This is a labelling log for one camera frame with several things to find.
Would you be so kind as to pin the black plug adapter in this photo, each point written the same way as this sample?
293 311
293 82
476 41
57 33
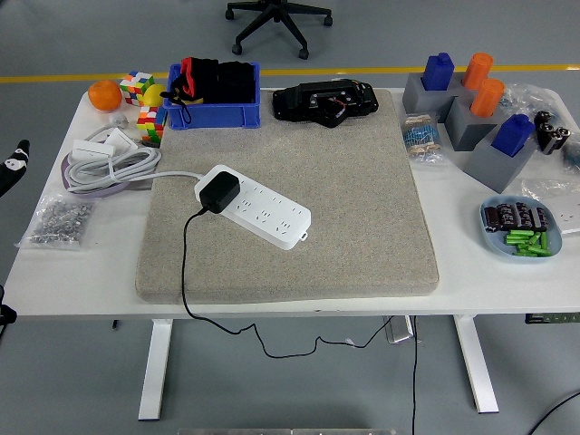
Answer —
220 190

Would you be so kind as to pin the crumpled clear plastic bag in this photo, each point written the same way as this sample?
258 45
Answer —
531 99

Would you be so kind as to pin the clear bag of screws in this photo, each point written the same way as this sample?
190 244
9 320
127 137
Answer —
52 223

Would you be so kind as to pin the white round plug head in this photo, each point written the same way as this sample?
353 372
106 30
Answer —
118 120

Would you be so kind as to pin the purple tape roll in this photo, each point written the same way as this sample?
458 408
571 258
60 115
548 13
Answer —
99 194

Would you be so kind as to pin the blue plastic bin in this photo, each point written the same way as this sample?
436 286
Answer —
215 116

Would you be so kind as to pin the small black capacitor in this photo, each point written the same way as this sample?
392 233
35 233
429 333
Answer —
524 215
506 216
491 219
540 220

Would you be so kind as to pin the black office chair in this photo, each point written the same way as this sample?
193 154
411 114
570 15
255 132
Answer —
280 18

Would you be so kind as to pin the green battery cell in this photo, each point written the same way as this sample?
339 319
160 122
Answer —
534 240
519 234
530 254
532 249
544 241
516 240

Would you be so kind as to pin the black table control panel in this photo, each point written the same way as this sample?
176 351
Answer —
552 318

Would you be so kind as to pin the light blue tray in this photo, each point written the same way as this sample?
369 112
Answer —
496 244

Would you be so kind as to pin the white power strip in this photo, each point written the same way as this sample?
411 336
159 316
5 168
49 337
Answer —
272 219

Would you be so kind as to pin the yellow lemon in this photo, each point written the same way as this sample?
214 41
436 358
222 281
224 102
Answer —
155 96

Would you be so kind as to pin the white square switch plate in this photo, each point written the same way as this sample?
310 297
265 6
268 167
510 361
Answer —
121 138

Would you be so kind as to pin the grey-brown mat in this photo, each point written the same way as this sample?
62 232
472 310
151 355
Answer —
353 213

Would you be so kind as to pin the orange fruit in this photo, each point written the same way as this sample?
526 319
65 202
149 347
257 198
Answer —
105 96

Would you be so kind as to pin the stickerless colourful puzzle cube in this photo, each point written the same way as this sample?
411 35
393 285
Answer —
150 124

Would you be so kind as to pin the grey holder block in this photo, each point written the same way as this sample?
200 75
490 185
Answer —
416 99
466 131
495 170
458 84

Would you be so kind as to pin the silver box under table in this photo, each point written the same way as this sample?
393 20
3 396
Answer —
399 331

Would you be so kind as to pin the white table leg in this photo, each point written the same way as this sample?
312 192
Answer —
476 366
155 371

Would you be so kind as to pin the orange cylinder peg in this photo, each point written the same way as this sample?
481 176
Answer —
478 71
487 99

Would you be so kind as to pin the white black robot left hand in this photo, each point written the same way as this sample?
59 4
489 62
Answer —
13 167

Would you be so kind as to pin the clear bag of resistors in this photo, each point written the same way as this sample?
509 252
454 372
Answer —
422 140

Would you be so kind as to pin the black mechanical device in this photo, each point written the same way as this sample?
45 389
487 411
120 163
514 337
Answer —
317 102

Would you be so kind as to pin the black foam block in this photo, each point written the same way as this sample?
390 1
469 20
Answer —
235 81

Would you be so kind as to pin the blue square peg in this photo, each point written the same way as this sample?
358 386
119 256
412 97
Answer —
437 71
513 135

